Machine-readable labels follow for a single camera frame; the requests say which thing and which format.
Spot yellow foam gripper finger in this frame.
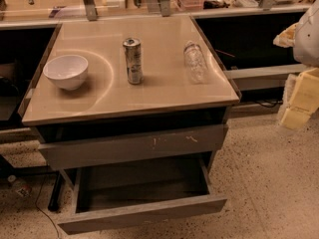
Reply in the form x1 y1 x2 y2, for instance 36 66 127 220
280 68 319 129

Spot grey drawer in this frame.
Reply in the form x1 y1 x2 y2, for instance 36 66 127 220
39 124 228 170
60 158 226 235

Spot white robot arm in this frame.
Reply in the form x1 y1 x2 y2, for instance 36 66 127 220
273 8 319 129

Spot grey top drawer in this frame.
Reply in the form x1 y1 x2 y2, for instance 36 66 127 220
39 124 228 170

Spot grey drawer cabinet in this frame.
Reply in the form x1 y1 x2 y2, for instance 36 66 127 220
18 14 242 171

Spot clear plastic bottle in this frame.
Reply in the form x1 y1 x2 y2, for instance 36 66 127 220
183 41 207 84

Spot silver beverage can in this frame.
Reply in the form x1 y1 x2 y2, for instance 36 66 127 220
123 38 144 85

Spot white ceramic bowl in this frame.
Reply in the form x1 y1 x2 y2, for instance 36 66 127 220
43 55 89 91

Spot black table leg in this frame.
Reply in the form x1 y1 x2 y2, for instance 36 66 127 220
48 173 64 212

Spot small bottle on floor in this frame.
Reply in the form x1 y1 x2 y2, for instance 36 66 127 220
7 175 32 197

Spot grey metal side rail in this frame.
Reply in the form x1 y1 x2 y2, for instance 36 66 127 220
224 64 306 91

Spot black floor cable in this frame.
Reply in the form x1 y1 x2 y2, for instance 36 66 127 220
34 174 62 239

